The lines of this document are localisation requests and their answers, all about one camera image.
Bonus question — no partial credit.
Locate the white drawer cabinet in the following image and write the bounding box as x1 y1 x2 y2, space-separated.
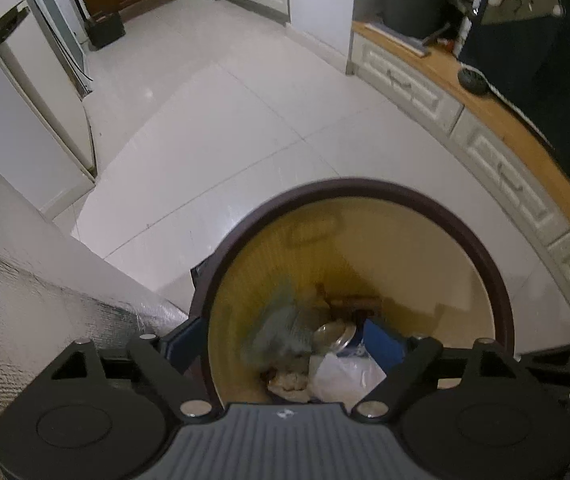
347 30 570 341

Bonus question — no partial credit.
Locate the grey green rag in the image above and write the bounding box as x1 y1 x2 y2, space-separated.
237 280 316 372

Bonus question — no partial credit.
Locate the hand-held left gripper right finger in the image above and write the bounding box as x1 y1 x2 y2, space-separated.
354 316 533 420

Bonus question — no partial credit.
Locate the black round brush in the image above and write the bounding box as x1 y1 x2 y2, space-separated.
458 65 488 93

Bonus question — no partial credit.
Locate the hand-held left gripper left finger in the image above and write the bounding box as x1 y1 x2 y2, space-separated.
51 316 214 420

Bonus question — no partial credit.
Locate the grey flat tool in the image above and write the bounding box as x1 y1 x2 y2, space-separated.
365 22 428 57

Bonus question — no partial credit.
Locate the translucent plastic wrap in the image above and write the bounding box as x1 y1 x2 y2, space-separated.
310 345 388 403

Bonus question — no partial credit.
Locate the wooden countertop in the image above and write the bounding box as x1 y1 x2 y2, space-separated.
352 20 570 233

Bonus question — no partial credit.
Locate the black crate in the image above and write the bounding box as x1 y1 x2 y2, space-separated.
86 11 126 51

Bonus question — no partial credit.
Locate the black printed tablecloth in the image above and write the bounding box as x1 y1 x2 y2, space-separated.
455 0 570 198

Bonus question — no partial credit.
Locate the silver foil cover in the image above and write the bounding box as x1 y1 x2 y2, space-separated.
0 137 191 480

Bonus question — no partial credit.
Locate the silver refrigerator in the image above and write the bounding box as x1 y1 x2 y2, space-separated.
12 0 93 97

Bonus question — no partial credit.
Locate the brown rimmed waste bin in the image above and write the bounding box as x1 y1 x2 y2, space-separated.
190 176 516 406

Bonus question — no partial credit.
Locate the beige refrigerator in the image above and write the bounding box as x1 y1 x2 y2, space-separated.
0 0 100 183

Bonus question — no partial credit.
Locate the dark grey bin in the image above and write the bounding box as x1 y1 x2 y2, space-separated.
380 0 453 41

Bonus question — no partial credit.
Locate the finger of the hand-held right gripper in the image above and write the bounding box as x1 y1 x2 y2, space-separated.
515 332 570 403

